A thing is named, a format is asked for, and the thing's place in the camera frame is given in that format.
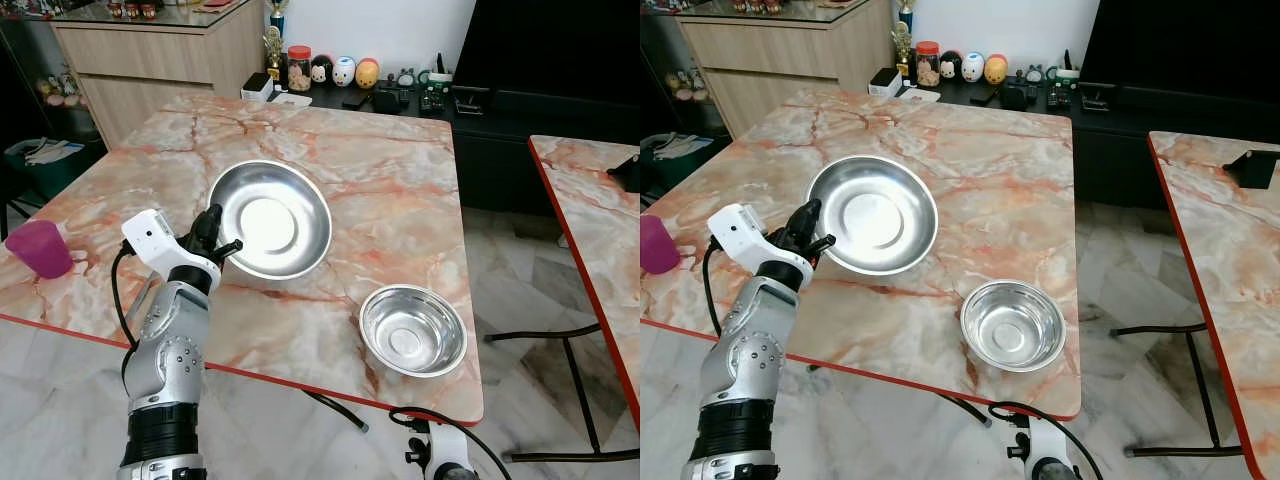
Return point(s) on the large steel plate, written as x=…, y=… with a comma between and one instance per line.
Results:
x=272, y=220
x=875, y=213

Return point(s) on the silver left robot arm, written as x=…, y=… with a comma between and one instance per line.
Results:
x=745, y=345
x=170, y=345

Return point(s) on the purple plastic cup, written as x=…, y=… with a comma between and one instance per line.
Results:
x=657, y=245
x=38, y=250

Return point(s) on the green bin with papers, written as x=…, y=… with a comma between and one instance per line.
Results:
x=45, y=165
x=675, y=160

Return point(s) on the small white box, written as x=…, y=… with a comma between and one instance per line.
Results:
x=886, y=82
x=257, y=86

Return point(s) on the light wooden cabinet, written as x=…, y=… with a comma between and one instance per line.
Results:
x=790, y=60
x=160, y=70

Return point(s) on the red lidded snack jar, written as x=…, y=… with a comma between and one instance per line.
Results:
x=927, y=66
x=298, y=70

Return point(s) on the black box shaped object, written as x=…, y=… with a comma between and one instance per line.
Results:
x=625, y=175
x=1252, y=168

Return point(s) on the black and white round figure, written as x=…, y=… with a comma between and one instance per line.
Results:
x=320, y=71
x=949, y=67

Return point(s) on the black metal table leg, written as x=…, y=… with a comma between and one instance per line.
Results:
x=965, y=408
x=335, y=410

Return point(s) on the small steel bowl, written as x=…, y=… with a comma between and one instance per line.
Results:
x=1012, y=327
x=412, y=332

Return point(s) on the small black device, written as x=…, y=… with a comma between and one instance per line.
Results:
x=386, y=100
x=1014, y=96

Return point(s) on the yellow and orange round figure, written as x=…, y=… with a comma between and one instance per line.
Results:
x=995, y=70
x=367, y=75

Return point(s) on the blue and gold trophy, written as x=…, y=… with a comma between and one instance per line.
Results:
x=906, y=10
x=277, y=12

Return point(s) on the green and white cup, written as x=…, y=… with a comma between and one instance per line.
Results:
x=440, y=77
x=1067, y=73

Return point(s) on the black television screen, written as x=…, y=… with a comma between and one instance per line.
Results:
x=1180, y=40
x=550, y=40

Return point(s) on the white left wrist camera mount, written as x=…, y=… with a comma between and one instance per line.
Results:
x=150, y=237
x=738, y=230

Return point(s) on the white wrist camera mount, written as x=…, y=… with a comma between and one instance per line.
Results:
x=447, y=445
x=738, y=230
x=150, y=237
x=1048, y=440

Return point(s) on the black metal table frame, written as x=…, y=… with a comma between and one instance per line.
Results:
x=580, y=390
x=1200, y=385

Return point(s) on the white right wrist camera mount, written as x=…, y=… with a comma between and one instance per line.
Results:
x=1048, y=440
x=447, y=445

